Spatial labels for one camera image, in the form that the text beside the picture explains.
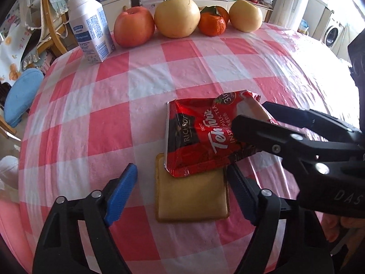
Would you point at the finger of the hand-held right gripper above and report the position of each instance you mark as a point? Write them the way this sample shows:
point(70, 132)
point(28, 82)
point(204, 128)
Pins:
point(256, 132)
point(285, 114)

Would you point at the person's right hand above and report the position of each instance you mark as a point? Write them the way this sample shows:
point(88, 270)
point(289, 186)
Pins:
point(332, 228)

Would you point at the white rounded object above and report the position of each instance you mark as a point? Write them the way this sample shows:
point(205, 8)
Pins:
point(8, 172)

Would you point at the white curtain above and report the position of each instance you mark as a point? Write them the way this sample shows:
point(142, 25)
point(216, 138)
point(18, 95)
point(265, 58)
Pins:
point(288, 0)

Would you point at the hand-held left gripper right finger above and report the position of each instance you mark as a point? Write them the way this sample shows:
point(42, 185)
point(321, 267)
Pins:
point(241, 194)

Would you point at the wooden chair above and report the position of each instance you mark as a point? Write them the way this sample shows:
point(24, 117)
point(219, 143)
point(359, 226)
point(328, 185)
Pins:
point(50, 20)

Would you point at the red apple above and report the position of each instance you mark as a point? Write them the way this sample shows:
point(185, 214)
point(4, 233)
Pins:
point(134, 27)

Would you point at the blue cushion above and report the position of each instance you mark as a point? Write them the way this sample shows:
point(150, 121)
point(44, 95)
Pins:
point(22, 97)

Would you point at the fruit printed cloth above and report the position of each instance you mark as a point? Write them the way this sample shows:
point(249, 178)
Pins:
point(11, 71)

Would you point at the orange mandarin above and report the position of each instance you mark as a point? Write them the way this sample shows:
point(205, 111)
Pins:
point(224, 12)
point(212, 25)

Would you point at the dark cloth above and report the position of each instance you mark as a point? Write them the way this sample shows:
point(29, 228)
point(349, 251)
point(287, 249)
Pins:
point(358, 62)

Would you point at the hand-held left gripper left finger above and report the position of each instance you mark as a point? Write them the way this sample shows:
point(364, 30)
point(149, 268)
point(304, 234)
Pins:
point(121, 194)

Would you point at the red drink mix packet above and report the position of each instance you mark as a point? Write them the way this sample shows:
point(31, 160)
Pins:
point(196, 137)

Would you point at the yellow square coaster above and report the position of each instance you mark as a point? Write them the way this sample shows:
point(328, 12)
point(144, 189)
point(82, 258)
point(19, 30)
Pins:
point(191, 197)

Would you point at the red checked tablecloth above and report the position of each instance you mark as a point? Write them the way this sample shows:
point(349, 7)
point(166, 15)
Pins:
point(114, 114)

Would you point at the silver metal case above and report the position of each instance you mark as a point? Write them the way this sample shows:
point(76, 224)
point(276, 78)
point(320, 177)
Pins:
point(148, 1)

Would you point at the cream television cabinet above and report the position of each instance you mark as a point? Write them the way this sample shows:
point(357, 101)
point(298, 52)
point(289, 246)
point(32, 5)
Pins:
point(119, 4)

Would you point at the yellow pear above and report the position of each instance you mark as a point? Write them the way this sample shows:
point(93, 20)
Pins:
point(176, 17)
point(245, 15)

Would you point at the white washing machine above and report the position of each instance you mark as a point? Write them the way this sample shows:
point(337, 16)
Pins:
point(332, 34)

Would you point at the white supplement bottle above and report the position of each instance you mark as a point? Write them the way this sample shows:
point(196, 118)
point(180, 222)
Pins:
point(88, 31)

